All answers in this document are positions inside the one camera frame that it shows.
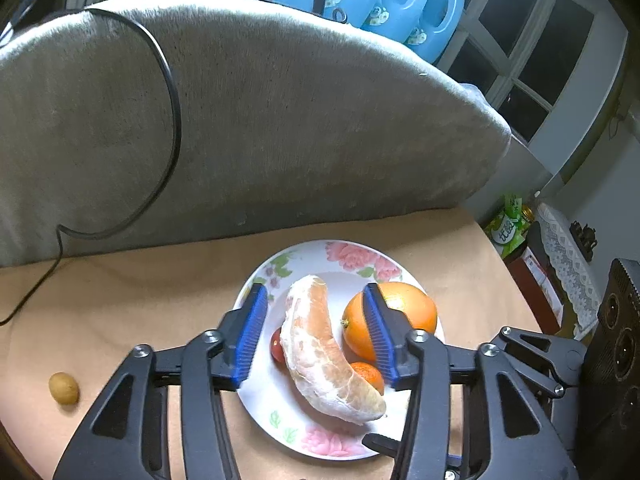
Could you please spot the brown cardboard box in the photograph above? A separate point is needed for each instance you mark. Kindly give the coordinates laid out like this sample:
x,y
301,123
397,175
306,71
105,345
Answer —
x,y
537,280

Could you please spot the yellow drink can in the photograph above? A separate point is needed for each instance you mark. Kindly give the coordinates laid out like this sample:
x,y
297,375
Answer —
x,y
527,212

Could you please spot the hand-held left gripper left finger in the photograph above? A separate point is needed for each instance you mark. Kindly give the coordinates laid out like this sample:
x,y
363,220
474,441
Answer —
x,y
250,330

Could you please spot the brown longan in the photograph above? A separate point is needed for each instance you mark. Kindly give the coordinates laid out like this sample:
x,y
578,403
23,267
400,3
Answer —
x,y
64,388

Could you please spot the grey sofa cushion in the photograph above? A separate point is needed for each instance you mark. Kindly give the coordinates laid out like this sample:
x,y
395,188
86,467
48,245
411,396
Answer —
x,y
300,135

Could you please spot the peeled pomelo segment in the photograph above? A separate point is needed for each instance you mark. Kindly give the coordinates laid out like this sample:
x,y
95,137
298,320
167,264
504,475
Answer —
x,y
315,355

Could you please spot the white lace cloth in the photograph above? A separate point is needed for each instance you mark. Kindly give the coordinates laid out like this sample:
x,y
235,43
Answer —
x,y
565,260

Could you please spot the white window frame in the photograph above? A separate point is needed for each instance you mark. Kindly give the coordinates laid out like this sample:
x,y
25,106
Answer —
x,y
511,71

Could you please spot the green snack bag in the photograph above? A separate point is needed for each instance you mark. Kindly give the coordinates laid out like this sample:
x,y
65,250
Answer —
x,y
507,232

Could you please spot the white floral plate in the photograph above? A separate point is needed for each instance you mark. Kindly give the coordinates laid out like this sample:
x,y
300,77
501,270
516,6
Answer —
x,y
260,410

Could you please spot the large orange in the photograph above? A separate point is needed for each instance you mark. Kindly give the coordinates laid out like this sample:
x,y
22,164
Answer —
x,y
415,315

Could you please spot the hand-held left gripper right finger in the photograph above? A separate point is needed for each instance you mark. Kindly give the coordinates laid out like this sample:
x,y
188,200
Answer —
x,y
377,340

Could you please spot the red cherry tomato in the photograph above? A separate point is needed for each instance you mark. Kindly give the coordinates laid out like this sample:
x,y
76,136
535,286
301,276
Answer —
x,y
276,347

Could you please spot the dark small object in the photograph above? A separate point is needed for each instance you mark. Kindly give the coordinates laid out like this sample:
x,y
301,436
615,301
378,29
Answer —
x,y
585,237

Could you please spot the small tangerine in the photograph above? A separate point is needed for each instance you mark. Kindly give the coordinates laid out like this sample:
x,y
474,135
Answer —
x,y
370,375

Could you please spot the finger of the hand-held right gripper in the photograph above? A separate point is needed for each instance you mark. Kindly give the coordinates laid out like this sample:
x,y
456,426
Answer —
x,y
381,444
540,347

